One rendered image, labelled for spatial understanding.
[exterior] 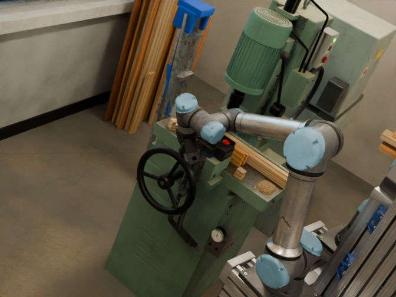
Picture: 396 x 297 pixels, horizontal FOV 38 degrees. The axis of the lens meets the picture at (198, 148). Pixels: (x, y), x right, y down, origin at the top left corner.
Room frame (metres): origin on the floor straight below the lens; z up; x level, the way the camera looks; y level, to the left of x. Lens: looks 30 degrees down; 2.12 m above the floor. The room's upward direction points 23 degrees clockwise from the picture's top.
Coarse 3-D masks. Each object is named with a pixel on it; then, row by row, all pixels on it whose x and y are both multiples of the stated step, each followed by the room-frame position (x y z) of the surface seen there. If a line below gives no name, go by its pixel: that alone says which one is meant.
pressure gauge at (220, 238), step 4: (216, 228) 1.94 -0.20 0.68; (220, 228) 1.95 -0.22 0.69; (212, 232) 1.94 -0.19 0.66; (216, 232) 1.93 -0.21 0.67; (220, 232) 1.93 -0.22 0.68; (224, 232) 1.94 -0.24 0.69; (212, 236) 1.94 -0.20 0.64; (216, 236) 1.93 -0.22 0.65; (220, 236) 1.92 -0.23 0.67; (224, 236) 1.92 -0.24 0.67; (216, 240) 1.93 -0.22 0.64; (220, 240) 1.92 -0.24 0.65
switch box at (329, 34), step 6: (324, 30) 2.46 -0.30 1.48; (330, 30) 2.49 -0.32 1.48; (324, 36) 2.43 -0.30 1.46; (330, 36) 2.42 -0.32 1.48; (336, 36) 2.48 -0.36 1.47; (318, 42) 2.44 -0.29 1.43; (324, 42) 2.43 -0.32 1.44; (330, 42) 2.44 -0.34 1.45; (312, 48) 2.44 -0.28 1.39; (318, 48) 2.43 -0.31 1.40; (324, 48) 2.42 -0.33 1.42; (318, 54) 2.43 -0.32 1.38; (324, 54) 2.44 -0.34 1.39; (306, 60) 2.44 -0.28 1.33; (312, 60) 2.43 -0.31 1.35; (318, 60) 2.42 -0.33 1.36; (312, 66) 2.43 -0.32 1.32; (318, 66) 2.45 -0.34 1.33
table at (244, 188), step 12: (168, 120) 2.24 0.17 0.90; (156, 132) 2.17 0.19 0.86; (168, 132) 2.15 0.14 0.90; (168, 144) 2.14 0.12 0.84; (180, 168) 2.00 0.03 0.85; (228, 168) 2.07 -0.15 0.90; (252, 168) 2.15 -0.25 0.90; (204, 180) 1.96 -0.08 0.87; (216, 180) 1.99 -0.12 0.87; (228, 180) 2.02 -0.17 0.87; (240, 180) 2.01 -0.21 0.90; (252, 180) 2.05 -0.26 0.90; (240, 192) 1.99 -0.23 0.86; (252, 192) 1.97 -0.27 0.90; (276, 192) 2.04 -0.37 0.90; (252, 204) 1.97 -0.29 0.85; (264, 204) 1.95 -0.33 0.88
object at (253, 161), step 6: (252, 156) 2.17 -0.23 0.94; (246, 162) 2.17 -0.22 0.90; (252, 162) 2.16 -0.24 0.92; (258, 162) 2.15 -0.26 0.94; (258, 168) 2.14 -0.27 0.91; (264, 168) 2.13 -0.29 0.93; (270, 168) 2.14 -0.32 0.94; (264, 174) 2.13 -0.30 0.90; (270, 174) 2.12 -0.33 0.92; (276, 174) 2.11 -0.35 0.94; (276, 180) 2.11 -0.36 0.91; (282, 180) 2.10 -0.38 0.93; (282, 186) 2.09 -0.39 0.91
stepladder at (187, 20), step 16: (192, 0) 3.16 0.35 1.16; (176, 16) 3.08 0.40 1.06; (192, 16) 3.05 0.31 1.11; (208, 16) 3.19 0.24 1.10; (192, 32) 3.15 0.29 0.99; (176, 48) 3.06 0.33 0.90; (192, 48) 3.18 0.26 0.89; (176, 64) 3.03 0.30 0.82; (192, 64) 3.21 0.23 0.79; (176, 80) 3.05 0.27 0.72; (160, 96) 3.05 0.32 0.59; (176, 96) 3.19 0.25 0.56; (160, 112) 3.05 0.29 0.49
